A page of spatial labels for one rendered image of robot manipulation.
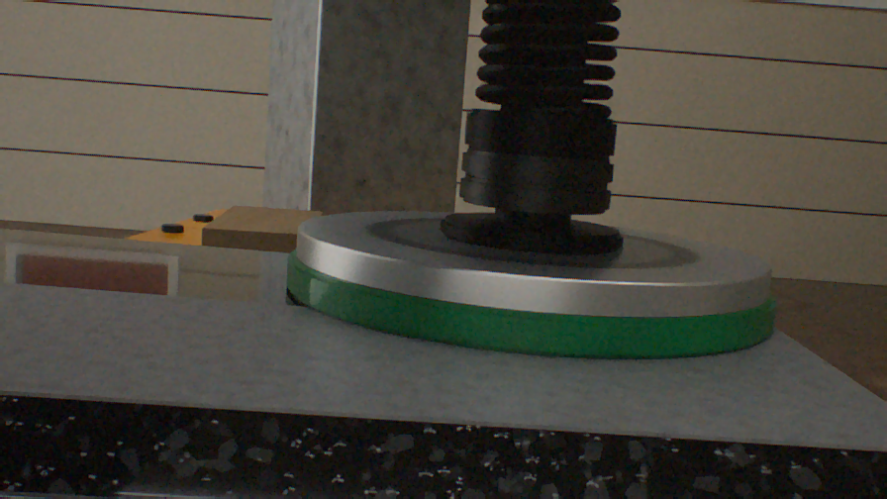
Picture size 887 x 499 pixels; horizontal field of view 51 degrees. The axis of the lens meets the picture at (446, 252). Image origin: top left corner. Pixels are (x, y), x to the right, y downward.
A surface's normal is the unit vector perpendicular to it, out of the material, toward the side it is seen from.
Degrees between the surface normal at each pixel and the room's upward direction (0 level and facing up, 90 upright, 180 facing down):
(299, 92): 90
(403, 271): 90
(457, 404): 0
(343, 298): 90
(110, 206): 90
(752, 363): 0
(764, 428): 0
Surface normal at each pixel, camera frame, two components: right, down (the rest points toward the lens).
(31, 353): 0.07, -0.99
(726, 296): 0.65, 0.16
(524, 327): -0.07, 0.14
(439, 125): 0.45, 0.16
